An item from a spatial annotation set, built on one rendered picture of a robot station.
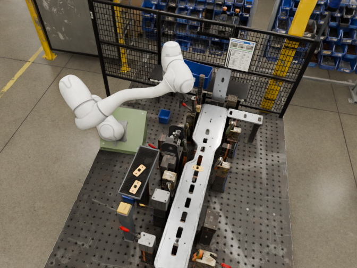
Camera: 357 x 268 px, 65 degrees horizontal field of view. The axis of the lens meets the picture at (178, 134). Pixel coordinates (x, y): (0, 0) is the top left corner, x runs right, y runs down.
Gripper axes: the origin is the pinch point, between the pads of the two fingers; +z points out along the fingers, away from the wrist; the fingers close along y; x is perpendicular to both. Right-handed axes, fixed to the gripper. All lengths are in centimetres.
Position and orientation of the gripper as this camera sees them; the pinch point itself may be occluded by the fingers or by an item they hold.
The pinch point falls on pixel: (169, 102)
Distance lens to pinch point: 174.4
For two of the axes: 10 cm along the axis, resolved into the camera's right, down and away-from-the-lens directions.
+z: -0.5, 6.4, 7.7
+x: 2.7, -7.3, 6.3
